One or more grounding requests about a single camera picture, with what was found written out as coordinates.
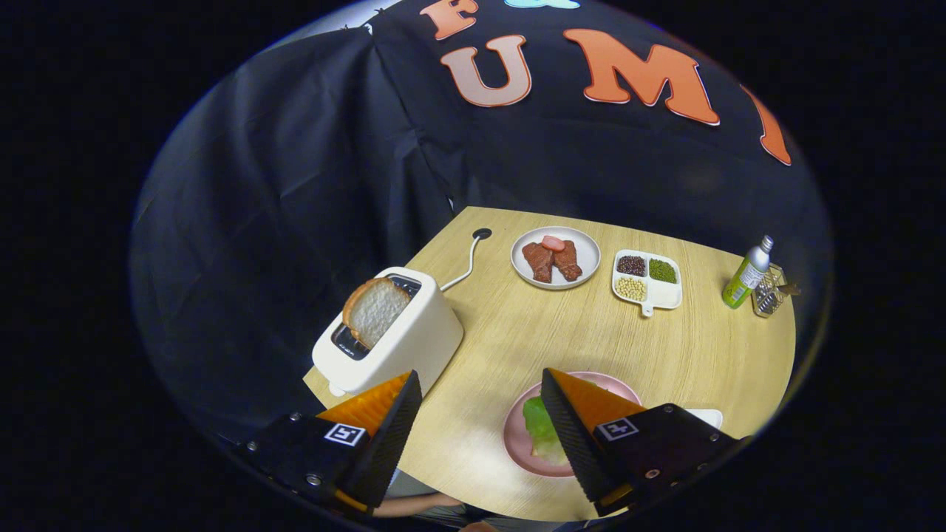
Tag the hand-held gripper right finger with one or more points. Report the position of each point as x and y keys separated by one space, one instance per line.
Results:
x=573 y=443

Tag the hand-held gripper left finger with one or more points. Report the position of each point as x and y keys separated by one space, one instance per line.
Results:
x=388 y=443

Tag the green lettuce leaf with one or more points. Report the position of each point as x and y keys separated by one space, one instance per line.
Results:
x=539 y=428

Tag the plain toast bread slice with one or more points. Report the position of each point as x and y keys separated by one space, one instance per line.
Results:
x=375 y=312

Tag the pink plate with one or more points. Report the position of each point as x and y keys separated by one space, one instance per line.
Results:
x=517 y=443

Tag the white toaster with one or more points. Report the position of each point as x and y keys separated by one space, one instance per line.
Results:
x=414 y=343

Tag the white rectangular plate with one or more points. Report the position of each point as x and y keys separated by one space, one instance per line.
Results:
x=706 y=417

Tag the white divided dish with beans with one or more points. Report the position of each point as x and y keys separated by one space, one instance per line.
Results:
x=665 y=294

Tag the brown meat piece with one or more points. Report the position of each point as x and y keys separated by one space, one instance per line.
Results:
x=539 y=262
x=567 y=261

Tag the white round plate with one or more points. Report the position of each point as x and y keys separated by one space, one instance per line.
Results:
x=587 y=255

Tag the pink sausage slice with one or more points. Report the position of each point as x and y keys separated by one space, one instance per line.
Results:
x=553 y=243

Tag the silver bottle with green label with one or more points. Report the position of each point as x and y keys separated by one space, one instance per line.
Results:
x=743 y=281

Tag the black backdrop cloth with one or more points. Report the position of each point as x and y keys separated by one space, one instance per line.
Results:
x=295 y=185

